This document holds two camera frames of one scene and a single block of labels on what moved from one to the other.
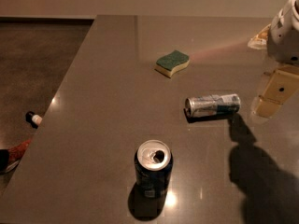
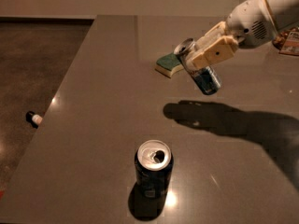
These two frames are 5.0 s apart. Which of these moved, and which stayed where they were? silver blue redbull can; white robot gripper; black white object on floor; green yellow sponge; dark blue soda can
Moved: white robot gripper; silver blue redbull can
Stayed: green yellow sponge; black white object on floor; dark blue soda can
